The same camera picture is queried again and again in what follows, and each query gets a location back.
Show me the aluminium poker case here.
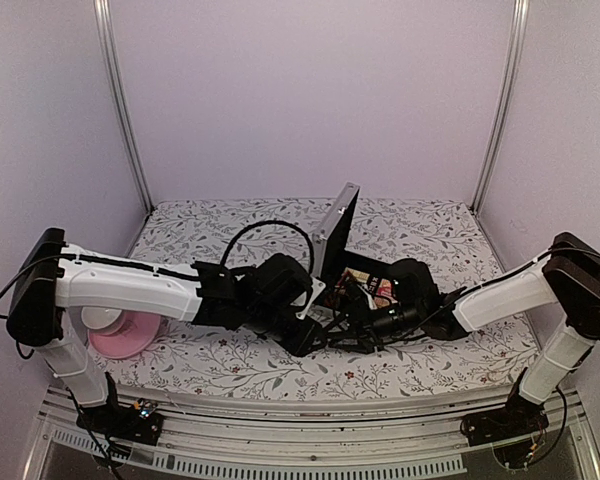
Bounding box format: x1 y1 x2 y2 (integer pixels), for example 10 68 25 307
311 182 389 321

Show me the blue Texas Hold'em card deck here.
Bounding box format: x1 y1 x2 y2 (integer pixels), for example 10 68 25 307
335 269 373 301

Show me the right aluminium frame post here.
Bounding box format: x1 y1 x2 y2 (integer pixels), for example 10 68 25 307
471 0 530 216

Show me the left aluminium frame post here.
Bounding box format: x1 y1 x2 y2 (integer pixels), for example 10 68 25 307
93 0 154 215

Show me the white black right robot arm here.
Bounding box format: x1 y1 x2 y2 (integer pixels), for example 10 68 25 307
329 232 600 436

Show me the floral patterned table mat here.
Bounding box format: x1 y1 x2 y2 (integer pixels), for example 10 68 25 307
95 198 538 401

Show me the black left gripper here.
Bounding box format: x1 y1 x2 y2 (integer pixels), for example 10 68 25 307
244 304 328 359

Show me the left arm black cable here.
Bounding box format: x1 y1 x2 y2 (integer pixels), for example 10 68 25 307
221 220 315 281

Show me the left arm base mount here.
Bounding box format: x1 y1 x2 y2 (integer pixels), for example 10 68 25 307
77 386 164 446

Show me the pink plate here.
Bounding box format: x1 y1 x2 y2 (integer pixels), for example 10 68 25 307
88 312 161 360

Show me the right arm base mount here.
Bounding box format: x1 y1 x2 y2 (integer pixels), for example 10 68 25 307
460 377 549 446

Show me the aluminium front rail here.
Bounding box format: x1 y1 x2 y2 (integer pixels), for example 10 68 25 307
27 384 600 480

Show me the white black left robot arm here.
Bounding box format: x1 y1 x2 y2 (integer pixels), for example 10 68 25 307
0 228 326 434

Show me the white bowl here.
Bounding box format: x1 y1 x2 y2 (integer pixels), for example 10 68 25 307
81 307 124 335

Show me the red Texas Hold'em card deck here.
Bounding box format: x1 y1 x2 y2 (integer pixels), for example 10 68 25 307
372 281 397 308

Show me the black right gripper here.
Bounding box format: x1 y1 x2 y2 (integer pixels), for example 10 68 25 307
324 299 424 354

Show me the aluminium frame post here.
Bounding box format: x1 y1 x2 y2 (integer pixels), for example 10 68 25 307
93 0 154 215
471 0 530 216

